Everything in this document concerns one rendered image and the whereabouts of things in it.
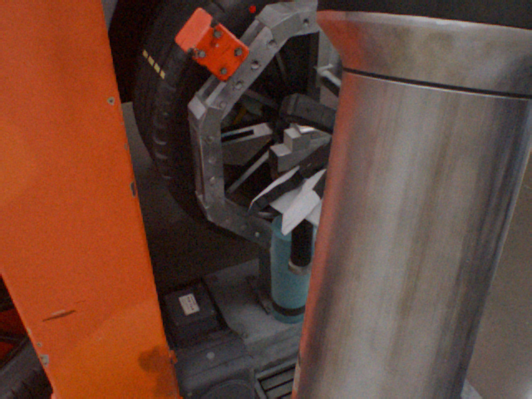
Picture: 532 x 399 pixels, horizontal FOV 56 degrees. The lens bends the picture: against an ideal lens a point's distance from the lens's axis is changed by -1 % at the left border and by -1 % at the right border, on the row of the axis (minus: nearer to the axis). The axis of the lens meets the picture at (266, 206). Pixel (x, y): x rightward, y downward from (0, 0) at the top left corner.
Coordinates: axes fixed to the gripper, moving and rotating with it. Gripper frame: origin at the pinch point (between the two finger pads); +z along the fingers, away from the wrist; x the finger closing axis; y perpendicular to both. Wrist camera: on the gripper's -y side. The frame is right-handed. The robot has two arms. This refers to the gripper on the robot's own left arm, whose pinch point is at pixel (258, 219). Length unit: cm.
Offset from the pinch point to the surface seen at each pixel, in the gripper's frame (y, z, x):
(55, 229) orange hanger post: -14.3, 17.4, -0.6
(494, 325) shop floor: 107, -48, 81
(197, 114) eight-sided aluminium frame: -12.5, -7.2, 31.7
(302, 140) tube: -0.7, -14.2, 13.8
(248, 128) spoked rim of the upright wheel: -2.8, -16.0, 46.4
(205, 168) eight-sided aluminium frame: -3.8, -2.7, 36.0
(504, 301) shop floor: 109, -59, 88
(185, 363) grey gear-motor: 29, 28, 52
